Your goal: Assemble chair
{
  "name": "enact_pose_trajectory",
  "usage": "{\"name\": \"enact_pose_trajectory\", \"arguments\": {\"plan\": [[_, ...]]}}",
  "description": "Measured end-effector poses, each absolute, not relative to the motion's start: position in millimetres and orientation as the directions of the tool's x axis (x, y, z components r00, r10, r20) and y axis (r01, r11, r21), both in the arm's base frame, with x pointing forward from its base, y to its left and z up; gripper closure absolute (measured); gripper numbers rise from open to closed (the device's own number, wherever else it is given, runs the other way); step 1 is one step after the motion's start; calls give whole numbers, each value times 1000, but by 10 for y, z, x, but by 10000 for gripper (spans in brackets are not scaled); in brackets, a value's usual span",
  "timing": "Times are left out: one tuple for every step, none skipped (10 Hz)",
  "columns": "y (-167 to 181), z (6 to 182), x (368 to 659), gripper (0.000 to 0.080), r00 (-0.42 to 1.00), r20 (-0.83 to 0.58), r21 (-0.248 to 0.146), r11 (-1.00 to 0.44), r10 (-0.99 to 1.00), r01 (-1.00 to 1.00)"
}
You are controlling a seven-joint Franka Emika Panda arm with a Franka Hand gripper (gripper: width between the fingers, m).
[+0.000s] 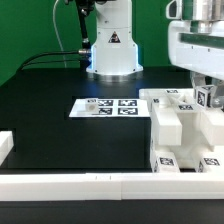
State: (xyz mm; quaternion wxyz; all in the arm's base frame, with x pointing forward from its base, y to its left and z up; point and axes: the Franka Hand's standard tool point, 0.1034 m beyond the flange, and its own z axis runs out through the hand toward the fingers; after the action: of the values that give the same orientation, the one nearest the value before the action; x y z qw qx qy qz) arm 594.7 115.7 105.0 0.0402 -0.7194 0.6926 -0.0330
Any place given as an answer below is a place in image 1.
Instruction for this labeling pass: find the white fence rail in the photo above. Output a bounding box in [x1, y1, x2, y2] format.
[0, 131, 14, 166]
[0, 173, 224, 201]

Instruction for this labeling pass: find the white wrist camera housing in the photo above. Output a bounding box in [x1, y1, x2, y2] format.
[166, 0, 182, 19]

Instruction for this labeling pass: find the white thin cable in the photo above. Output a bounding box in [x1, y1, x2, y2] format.
[52, 0, 69, 69]

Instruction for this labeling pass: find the white left fence rail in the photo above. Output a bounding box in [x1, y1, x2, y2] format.
[0, 131, 14, 166]

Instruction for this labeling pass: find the white flat back plate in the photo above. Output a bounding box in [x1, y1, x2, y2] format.
[69, 98, 150, 118]

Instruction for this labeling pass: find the black cable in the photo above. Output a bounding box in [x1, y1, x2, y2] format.
[16, 49, 91, 73]

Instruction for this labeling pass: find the white front fence rail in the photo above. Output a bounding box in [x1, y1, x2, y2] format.
[0, 173, 224, 201]

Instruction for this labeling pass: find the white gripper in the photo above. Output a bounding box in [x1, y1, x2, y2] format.
[168, 20, 224, 108]

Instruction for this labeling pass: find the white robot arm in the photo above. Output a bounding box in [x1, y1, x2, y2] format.
[166, 0, 224, 108]

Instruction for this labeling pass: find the white chair seat piece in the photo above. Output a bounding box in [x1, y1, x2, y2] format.
[149, 109, 224, 169]

